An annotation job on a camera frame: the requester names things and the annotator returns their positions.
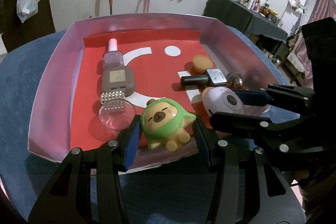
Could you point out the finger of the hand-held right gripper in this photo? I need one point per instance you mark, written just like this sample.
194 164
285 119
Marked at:
252 98
236 123

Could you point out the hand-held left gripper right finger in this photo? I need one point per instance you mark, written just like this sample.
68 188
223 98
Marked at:
202 142

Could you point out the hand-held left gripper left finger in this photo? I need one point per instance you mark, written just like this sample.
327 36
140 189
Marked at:
131 140

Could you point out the glitter bottle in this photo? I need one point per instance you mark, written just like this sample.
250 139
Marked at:
235 79

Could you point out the purple round case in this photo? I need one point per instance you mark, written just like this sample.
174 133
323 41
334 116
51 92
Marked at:
220 102

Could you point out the green hooded capybara figure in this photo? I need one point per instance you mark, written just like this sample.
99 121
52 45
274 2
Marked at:
162 119

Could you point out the studded silver metal cylinder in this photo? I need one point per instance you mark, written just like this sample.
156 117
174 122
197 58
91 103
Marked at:
113 102

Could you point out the black nail polish bottle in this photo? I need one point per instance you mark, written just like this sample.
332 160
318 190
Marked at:
199 79

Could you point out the pink cardboard box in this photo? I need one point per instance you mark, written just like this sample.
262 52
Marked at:
162 69

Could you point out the purple nail polish bottle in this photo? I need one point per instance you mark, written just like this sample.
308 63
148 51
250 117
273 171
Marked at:
113 58

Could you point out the pink curtain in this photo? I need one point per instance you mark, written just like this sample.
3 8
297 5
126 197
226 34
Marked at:
325 3

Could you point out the white hanging pouch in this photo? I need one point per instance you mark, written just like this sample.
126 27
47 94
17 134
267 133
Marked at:
298 3

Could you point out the dark cloth covered table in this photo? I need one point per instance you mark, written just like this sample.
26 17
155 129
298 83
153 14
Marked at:
231 11

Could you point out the row of cosmetic bottles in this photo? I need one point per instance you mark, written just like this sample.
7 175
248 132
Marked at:
252 1

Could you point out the blue fleece blanket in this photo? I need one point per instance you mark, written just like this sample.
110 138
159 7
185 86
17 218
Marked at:
23 82

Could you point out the dark wooden door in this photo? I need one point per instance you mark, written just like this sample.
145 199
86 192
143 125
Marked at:
44 16

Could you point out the white plastic bag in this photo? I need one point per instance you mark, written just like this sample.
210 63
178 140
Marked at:
26 3

